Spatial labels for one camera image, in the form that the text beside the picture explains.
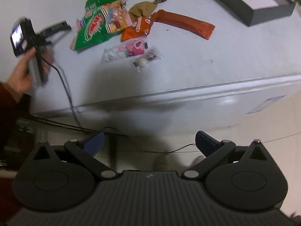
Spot large green snack bag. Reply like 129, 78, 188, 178
69, 0, 127, 51

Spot red-striped cracker snack bag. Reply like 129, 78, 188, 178
102, 1, 133, 34

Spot clear packet pink candies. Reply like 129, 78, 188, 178
101, 39, 148, 64

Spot small orange chocolate packet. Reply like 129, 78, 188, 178
120, 16, 153, 41

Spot tan brown pastry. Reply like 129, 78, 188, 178
128, 1, 157, 21

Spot clear packet white ball candy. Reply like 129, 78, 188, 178
132, 48, 163, 72

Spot long orange snack bar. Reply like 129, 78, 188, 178
151, 10, 215, 40

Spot person's left hand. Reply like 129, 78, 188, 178
4, 48, 36, 95

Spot black cable on floor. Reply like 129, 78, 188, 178
122, 131, 301, 155

